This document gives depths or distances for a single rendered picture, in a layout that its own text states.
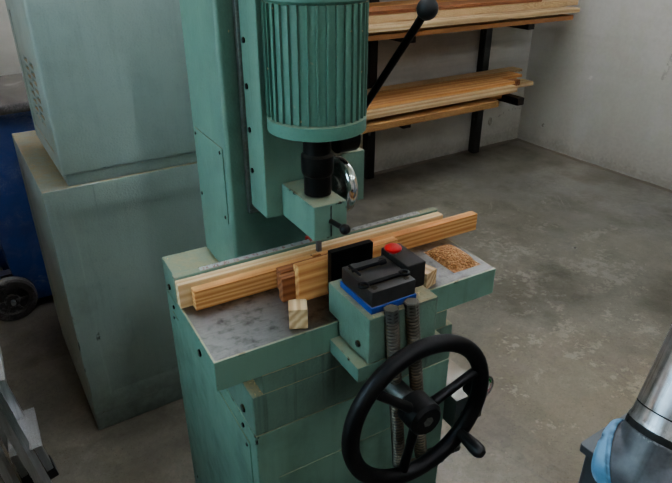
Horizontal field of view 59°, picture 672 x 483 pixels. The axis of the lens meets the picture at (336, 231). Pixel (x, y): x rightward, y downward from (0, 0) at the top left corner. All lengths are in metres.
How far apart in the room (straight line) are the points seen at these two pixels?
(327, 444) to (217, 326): 0.34
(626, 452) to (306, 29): 0.73
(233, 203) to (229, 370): 0.40
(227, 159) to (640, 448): 0.86
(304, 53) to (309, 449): 0.73
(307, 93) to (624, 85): 3.69
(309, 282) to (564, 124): 3.89
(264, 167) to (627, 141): 3.64
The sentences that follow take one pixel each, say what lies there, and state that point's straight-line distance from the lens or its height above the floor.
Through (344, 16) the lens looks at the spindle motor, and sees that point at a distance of 0.96.
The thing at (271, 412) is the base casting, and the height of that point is 0.75.
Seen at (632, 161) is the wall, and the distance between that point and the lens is 4.56.
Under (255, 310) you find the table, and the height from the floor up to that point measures 0.90.
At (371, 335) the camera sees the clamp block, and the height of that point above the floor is 0.93.
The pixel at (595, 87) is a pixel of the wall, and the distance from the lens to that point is 4.64.
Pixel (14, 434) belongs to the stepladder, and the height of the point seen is 0.36.
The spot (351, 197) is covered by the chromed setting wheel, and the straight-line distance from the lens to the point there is 1.25.
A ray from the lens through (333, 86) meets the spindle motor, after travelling 0.97.
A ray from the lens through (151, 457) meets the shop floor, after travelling 2.13.
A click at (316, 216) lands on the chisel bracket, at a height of 1.05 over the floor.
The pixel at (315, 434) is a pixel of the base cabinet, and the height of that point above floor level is 0.66.
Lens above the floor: 1.51
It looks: 27 degrees down
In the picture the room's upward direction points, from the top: straight up
